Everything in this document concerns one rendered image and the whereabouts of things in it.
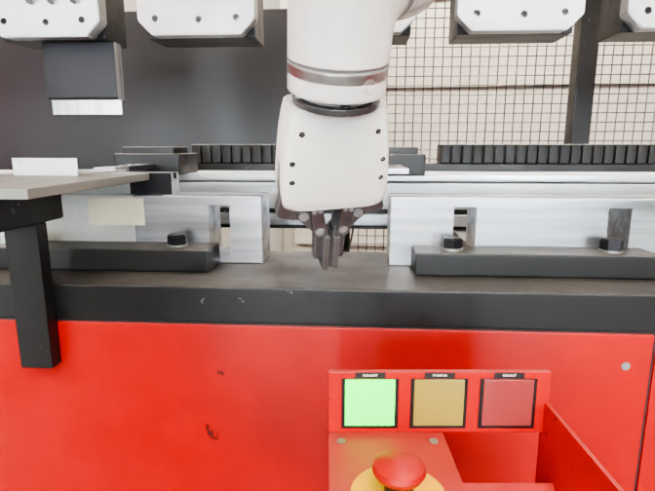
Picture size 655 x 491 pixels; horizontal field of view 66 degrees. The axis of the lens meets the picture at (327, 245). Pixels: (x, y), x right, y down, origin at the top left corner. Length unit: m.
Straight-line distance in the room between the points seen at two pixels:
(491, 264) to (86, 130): 1.03
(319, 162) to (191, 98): 0.86
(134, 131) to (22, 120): 0.28
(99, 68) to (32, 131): 0.68
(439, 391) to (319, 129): 0.25
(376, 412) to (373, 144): 0.24
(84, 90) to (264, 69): 0.54
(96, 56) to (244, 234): 0.31
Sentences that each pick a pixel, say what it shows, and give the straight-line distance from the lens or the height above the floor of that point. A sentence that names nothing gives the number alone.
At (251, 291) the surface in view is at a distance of 0.60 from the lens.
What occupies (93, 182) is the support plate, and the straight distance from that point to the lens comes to 0.62.
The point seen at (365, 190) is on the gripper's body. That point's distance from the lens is 0.47.
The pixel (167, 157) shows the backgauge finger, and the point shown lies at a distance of 0.96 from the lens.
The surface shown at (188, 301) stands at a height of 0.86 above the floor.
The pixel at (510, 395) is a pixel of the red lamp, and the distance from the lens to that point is 0.50.
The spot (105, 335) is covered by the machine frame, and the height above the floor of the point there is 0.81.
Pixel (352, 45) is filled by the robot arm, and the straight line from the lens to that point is 0.40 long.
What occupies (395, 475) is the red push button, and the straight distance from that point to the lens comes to 0.40.
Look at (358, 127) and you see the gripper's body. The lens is 0.44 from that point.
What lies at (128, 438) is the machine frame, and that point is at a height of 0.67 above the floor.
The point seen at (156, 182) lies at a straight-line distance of 0.75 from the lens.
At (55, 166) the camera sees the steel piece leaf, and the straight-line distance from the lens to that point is 0.72.
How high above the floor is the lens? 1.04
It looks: 11 degrees down
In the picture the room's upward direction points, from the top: straight up
